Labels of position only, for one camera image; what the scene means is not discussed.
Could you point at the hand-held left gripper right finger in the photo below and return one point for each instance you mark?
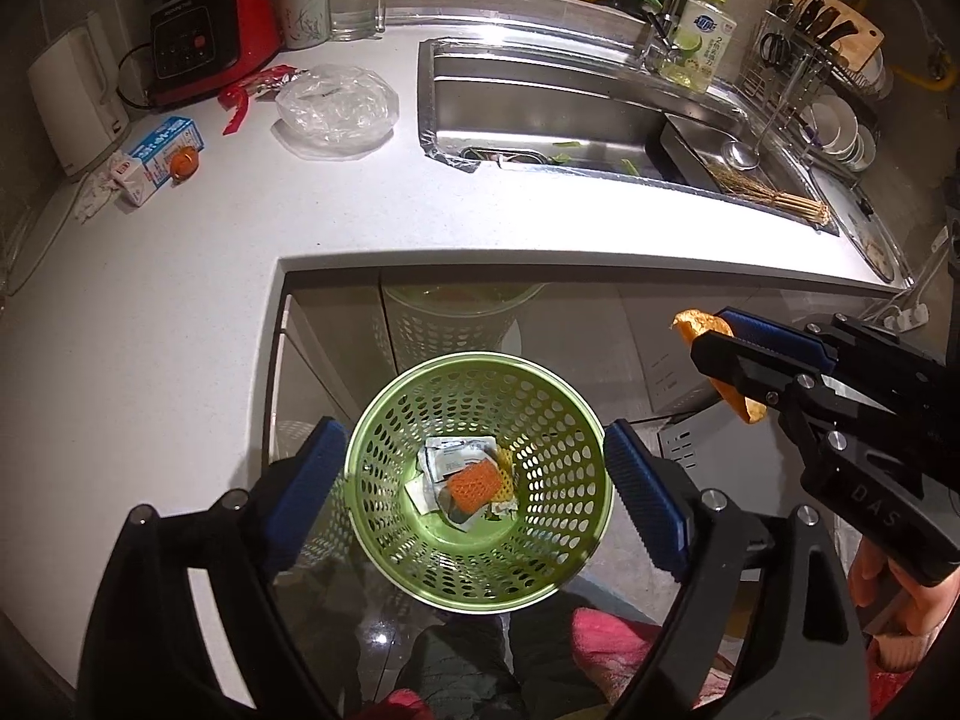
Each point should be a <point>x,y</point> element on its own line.
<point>649,499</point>

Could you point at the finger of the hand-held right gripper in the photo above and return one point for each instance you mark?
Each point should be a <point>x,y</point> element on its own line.
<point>772,337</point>
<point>742,367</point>

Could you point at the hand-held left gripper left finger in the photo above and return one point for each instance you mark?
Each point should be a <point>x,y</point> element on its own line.
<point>304,495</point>

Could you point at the bread slice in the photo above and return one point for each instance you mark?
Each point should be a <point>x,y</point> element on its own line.
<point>697,322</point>

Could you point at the green perforated basket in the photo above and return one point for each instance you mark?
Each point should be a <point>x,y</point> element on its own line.
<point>390,480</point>

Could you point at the yellow foam fruit net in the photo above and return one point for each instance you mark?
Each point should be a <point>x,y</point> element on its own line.
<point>510,481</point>

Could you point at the white blue sachet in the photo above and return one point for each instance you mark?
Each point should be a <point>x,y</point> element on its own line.
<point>450,457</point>

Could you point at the orange foam fruit net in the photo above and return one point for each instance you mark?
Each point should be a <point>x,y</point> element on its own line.
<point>474,487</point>

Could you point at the small orange fruit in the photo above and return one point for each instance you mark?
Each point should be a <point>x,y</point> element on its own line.
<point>184,163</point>

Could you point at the white tissue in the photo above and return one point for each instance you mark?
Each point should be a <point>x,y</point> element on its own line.
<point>94,195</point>

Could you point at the blue white milk carton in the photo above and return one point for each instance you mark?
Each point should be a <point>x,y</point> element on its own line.
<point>154,154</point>

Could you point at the clear plastic bag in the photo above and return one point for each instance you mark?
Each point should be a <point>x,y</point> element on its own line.
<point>337,105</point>

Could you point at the red wrapper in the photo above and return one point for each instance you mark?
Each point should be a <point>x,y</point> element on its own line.
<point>240,97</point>

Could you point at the person's right hand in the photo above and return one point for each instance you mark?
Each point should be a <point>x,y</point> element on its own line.
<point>900,600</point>

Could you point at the bamboo pot brush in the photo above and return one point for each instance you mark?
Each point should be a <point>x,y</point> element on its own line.
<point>780,199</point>

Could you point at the white power strip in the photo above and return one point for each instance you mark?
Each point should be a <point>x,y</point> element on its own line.
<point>911,315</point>

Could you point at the pink fuzzy garment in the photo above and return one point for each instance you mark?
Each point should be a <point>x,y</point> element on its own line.
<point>611,641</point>

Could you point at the steel ladle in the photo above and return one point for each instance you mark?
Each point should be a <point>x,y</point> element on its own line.
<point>739,155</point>

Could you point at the steel sink tray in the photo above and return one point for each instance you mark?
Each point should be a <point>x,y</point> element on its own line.
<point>697,142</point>

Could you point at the stack of white bowls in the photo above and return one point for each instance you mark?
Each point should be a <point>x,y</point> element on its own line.
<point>829,124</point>

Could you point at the person's dark trousers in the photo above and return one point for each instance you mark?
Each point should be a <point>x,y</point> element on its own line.
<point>465,660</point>

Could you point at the black scissors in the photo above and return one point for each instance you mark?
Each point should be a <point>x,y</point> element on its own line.
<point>772,45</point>

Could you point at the stainless steel sink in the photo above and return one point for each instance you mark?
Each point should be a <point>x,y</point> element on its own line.
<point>570,112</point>

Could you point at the dish soap bottle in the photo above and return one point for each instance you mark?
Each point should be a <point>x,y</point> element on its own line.
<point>705,37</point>

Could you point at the small wooden cutting board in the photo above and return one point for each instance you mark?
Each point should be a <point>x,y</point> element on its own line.
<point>862,34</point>

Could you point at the white electric kettle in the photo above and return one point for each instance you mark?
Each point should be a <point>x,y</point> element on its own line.
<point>71,105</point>

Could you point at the red black blender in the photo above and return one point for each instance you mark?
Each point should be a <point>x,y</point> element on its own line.
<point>217,30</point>

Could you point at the white mug with plant print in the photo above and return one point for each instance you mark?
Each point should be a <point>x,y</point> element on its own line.
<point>304,15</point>

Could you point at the clear glass mug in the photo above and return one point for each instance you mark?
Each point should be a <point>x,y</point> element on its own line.
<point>352,11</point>

